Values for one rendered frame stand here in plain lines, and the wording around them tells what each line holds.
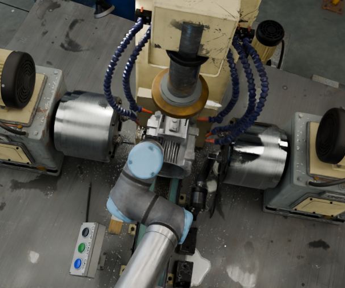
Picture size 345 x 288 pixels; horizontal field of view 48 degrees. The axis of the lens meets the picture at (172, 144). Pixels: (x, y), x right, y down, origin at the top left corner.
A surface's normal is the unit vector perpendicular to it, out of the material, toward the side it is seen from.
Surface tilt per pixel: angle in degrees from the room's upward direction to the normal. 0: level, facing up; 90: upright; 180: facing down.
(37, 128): 0
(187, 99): 0
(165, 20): 90
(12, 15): 0
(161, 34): 90
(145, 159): 25
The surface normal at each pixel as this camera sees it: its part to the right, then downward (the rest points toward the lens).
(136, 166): 0.04, 0.01
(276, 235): 0.08, -0.40
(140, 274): 0.26, -0.71
